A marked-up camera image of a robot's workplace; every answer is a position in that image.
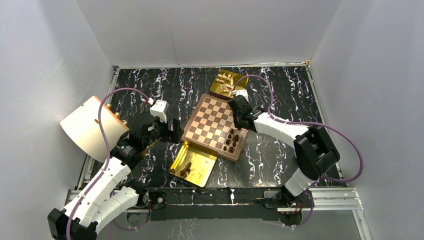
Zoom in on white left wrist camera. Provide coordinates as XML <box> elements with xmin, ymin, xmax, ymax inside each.
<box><xmin>149</xmin><ymin>99</ymin><xmax>170</xmax><ymax>123</ymax></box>

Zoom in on gold tin with dark pieces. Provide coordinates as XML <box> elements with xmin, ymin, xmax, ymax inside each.
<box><xmin>168</xmin><ymin>140</ymin><xmax>219</xmax><ymax>190</ymax></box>

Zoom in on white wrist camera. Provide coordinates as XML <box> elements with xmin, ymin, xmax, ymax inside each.
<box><xmin>149</xmin><ymin>99</ymin><xmax>170</xmax><ymax>123</ymax></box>
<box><xmin>232</xmin><ymin>88</ymin><xmax>249</xmax><ymax>102</ymax></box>

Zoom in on pile of dark chess pieces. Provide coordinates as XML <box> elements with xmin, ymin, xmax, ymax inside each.
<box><xmin>170</xmin><ymin>162</ymin><xmax>192</xmax><ymax>178</ymax></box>

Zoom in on gold tin with light pieces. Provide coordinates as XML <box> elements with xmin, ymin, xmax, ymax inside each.
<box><xmin>209</xmin><ymin>69</ymin><xmax>243</xmax><ymax>100</ymax></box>

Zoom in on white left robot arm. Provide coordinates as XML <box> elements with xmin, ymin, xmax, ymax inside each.
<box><xmin>47</xmin><ymin>113</ymin><xmax>184</xmax><ymax>240</ymax></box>

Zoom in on pile of light chess pieces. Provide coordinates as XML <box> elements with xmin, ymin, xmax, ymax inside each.
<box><xmin>215</xmin><ymin>73</ymin><xmax>234</xmax><ymax>97</ymax></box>

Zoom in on wooden folding chess board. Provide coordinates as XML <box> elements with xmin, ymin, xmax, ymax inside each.
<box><xmin>181</xmin><ymin>93</ymin><xmax>248</xmax><ymax>163</ymax></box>

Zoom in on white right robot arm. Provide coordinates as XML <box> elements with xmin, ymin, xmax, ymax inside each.
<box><xmin>228</xmin><ymin>95</ymin><xmax>340</xmax><ymax>207</ymax></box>

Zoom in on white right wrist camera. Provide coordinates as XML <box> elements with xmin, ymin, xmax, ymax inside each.
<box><xmin>232</xmin><ymin>88</ymin><xmax>249</xmax><ymax>102</ymax></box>

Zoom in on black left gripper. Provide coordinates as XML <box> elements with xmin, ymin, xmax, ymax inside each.
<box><xmin>143</xmin><ymin>114</ymin><xmax>184</xmax><ymax>149</ymax></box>

